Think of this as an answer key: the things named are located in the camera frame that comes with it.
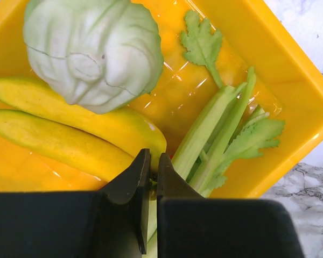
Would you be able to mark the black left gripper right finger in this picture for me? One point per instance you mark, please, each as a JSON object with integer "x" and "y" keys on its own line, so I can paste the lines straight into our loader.
{"x": 189, "y": 225}

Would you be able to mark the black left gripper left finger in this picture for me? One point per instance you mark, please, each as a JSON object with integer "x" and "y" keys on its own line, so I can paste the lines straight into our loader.
{"x": 109, "y": 222}

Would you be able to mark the yellow toy banana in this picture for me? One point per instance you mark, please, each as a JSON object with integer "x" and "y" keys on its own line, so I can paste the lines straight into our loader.
{"x": 48, "y": 145}

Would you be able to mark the green toy cabbage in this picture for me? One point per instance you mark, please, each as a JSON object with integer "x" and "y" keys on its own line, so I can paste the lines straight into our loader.
{"x": 99, "y": 55}

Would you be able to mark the green toy celery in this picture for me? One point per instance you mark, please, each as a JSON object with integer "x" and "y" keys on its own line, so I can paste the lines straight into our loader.
{"x": 201, "y": 108}

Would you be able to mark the yellow plastic tray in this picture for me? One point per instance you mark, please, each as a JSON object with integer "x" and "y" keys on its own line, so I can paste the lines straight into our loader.
{"x": 288, "y": 85}

